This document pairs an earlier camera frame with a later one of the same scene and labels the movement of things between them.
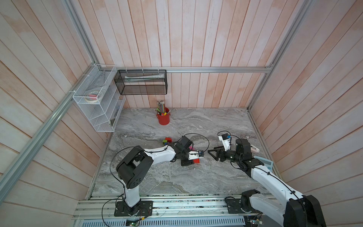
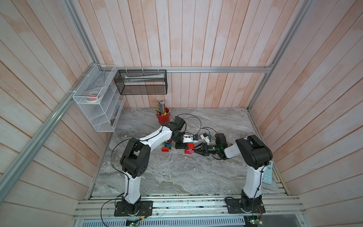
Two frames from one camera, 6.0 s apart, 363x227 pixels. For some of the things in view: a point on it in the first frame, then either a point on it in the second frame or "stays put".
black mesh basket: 141,82 stays put
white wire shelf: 99,98 stays put
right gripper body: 230,155 -> 211,149
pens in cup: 161,109 stays put
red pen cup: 163,120 stays put
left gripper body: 185,161 -> 179,144
